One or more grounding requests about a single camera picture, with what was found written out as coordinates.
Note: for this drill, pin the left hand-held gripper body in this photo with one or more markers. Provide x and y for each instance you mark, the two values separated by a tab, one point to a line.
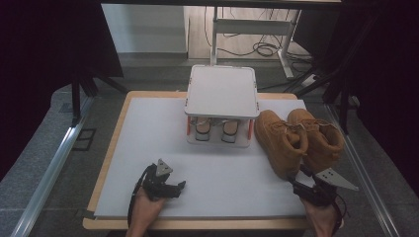
156	186

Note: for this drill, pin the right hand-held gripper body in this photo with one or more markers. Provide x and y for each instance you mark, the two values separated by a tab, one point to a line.
321	192

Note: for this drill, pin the tan suede boot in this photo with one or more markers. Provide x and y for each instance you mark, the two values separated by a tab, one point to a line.
324	144
280	144

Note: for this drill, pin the white two-tier shoe rack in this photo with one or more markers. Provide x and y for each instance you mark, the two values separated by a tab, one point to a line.
221	92

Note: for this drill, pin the person's left hand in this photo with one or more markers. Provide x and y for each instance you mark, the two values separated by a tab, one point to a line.
146	210

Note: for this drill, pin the person's right hand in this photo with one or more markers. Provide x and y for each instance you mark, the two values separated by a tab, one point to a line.
322	220

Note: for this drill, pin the white table mat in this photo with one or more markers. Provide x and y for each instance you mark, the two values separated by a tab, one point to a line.
214	184

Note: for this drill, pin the black metal stand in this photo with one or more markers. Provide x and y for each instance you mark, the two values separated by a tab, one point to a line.
344	108
76	98

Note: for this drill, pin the white power strip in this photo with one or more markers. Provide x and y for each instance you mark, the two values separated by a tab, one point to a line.
310	80

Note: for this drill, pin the black curtain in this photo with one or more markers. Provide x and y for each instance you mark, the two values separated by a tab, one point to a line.
388	82
39	65

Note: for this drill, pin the white metal desk frame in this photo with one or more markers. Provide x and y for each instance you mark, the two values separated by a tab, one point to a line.
250	27

